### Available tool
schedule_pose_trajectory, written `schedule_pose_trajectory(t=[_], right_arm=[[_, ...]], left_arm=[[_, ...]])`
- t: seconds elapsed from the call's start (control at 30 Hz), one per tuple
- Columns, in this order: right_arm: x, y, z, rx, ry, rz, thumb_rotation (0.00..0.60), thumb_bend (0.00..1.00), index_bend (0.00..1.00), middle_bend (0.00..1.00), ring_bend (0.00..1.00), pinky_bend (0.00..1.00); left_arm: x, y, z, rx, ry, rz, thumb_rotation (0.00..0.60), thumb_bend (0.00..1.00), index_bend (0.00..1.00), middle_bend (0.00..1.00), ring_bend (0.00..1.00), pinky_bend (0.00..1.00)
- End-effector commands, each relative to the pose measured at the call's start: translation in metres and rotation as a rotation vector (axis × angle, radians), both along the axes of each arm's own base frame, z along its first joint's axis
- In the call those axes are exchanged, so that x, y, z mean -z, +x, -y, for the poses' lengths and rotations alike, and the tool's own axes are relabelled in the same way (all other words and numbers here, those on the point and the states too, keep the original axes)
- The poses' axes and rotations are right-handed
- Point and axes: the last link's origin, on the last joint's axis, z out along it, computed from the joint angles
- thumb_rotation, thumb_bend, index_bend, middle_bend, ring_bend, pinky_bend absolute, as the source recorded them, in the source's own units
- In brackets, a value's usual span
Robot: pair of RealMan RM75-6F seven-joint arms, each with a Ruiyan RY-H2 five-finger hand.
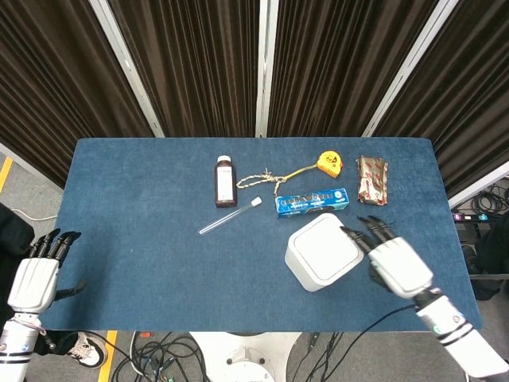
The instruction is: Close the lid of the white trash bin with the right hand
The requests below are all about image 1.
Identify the blue toothpaste box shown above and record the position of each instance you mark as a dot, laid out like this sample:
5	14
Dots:
312	203

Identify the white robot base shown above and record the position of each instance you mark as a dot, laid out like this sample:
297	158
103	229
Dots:
244	356

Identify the white black sneaker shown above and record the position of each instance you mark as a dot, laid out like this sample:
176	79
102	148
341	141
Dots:
87	350

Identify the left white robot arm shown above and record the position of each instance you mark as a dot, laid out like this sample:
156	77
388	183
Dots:
18	342

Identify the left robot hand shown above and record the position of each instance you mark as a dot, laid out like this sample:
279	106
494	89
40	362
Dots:
33	278

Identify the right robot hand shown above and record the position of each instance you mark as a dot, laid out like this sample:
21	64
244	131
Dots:
391	262

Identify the brown medicine bottle white cap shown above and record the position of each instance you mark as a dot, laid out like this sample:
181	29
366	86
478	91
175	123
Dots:
225	182

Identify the brown pleated curtain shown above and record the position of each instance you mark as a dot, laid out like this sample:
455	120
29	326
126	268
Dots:
191	63

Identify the yellow tape measure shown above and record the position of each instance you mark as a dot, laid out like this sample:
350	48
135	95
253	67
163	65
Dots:
331	162

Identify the person in black clothes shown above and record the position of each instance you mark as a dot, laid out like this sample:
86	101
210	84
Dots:
14	235

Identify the white square lidded container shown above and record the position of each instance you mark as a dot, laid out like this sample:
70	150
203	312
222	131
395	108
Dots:
324	252

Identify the blue table mat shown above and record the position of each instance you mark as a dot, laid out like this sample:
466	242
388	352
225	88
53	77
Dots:
179	258

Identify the clear test tube white cap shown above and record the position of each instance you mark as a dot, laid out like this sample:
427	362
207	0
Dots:
230	217

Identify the silver red snack packet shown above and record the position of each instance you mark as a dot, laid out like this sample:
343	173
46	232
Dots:
372	181

